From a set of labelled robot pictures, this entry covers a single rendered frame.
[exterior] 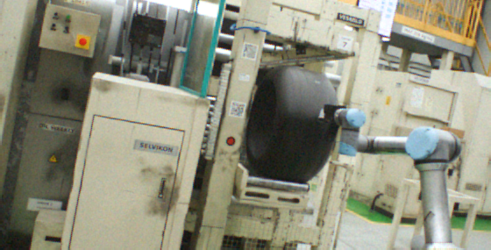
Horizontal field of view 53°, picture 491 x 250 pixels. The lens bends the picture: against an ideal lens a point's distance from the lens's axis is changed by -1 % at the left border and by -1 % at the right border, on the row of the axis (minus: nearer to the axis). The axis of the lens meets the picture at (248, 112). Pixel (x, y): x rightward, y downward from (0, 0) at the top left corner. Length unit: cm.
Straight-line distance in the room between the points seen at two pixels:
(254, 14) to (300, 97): 47
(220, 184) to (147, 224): 79
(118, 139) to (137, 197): 21
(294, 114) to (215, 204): 61
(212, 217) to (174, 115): 94
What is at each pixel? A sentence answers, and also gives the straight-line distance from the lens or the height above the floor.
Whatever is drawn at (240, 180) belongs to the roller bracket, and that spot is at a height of 89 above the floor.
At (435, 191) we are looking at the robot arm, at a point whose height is 113.
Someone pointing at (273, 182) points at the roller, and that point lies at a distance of 247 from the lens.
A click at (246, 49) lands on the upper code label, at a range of 243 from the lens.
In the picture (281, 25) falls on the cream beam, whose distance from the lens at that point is 276.
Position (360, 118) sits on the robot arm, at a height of 131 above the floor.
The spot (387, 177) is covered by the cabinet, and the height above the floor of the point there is 51.
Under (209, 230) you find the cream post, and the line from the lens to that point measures 253.
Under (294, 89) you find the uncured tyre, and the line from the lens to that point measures 236.
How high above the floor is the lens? 134
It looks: 3 degrees down
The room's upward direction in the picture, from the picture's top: 12 degrees clockwise
